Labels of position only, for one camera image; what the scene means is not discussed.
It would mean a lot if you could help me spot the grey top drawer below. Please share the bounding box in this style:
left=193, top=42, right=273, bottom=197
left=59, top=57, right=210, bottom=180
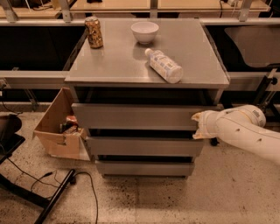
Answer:
left=72, top=103, right=222, bottom=130

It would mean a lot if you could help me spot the grey drawer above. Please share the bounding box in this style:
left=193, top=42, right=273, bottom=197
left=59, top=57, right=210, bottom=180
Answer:
left=87, top=136, right=204, bottom=157
left=72, top=103, right=222, bottom=130
left=95, top=160, right=195, bottom=177

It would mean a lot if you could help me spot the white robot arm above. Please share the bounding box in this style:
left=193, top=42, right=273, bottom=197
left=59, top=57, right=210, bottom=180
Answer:
left=192, top=105, right=280, bottom=165

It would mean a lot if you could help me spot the grey drawer cabinet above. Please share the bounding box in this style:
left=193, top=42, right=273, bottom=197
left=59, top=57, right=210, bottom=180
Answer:
left=64, top=17, right=231, bottom=179

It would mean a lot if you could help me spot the grey bottom drawer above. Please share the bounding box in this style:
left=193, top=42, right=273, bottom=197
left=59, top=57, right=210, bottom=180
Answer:
left=95, top=160, right=195, bottom=177

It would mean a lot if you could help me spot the grey middle drawer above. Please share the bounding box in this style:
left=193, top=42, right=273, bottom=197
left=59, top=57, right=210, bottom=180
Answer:
left=87, top=136, right=204, bottom=157

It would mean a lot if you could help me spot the white plastic bottle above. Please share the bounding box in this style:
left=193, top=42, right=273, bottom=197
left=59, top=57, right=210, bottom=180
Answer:
left=144, top=48, right=183, bottom=83

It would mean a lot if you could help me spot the dark chair at right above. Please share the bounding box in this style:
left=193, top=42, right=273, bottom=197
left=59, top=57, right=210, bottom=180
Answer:
left=225, top=25, right=280, bottom=118

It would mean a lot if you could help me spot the white ceramic bowl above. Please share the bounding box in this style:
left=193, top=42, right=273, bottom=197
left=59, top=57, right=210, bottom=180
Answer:
left=130, top=21, right=159, bottom=44

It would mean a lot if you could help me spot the red item in box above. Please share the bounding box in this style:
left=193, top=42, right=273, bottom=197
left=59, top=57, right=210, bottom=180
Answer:
left=59, top=115, right=79, bottom=134

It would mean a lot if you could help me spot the brown cardboard box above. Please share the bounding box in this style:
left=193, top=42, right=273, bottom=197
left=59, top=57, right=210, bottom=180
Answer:
left=33, top=87, right=90, bottom=161

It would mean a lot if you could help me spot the patterned drink can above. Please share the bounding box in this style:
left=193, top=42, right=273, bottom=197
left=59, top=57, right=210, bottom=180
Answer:
left=85, top=16, right=103, bottom=49

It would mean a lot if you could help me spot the black chair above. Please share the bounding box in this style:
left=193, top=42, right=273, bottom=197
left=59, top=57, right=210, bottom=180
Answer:
left=0, top=113, right=77, bottom=224

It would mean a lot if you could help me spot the black floor cable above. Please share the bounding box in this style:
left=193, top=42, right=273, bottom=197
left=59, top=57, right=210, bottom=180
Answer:
left=6, top=157, right=100, bottom=224

